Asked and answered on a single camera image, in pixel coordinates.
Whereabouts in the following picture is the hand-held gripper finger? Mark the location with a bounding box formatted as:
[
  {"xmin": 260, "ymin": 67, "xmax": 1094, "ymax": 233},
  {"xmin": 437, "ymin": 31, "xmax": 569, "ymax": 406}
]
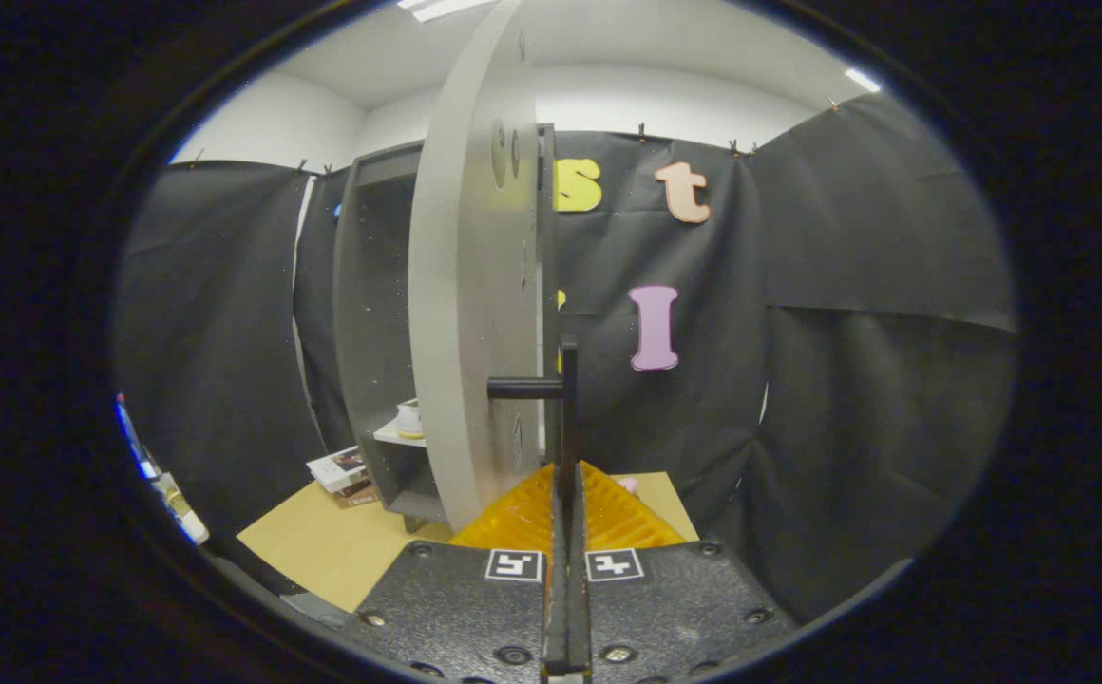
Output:
[
  {"xmin": 568, "ymin": 461, "xmax": 799, "ymax": 684},
  {"xmin": 347, "ymin": 463, "xmax": 569, "ymax": 684}
]

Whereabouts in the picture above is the black backdrop cloth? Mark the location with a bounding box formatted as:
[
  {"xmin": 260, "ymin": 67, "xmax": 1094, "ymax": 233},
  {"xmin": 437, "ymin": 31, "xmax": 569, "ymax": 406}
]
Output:
[{"xmin": 114, "ymin": 90, "xmax": 1017, "ymax": 623}]

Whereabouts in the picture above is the grey shoe cabinet door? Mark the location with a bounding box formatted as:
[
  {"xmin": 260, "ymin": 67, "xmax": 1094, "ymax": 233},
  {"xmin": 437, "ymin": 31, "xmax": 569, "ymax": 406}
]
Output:
[{"xmin": 407, "ymin": 0, "xmax": 580, "ymax": 533}]

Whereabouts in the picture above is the long ceiling light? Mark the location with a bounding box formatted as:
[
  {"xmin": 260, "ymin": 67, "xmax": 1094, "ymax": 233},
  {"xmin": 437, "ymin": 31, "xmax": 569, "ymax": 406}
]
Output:
[{"xmin": 397, "ymin": 0, "xmax": 500, "ymax": 22}]

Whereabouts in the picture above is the blue and white clutter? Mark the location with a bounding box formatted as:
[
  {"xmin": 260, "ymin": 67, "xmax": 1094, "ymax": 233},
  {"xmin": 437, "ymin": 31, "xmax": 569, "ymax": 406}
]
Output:
[{"xmin": 117, "ymin": 392, "xmax": 212, "ymax": 546}]

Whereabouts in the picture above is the dark grey shoe cabinet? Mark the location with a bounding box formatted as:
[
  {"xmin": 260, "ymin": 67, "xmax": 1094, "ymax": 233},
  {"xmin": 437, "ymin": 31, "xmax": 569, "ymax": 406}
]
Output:
[{"xmin": 332, "ymin": 123, "xmax": 560, "ymax": 535}]

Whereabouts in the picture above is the white book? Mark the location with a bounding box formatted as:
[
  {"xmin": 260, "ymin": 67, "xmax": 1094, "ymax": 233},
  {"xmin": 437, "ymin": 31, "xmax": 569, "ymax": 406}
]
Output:
[{"xmin": 307, "ymin": 446, "xmax": 367, "ymax": 493}]

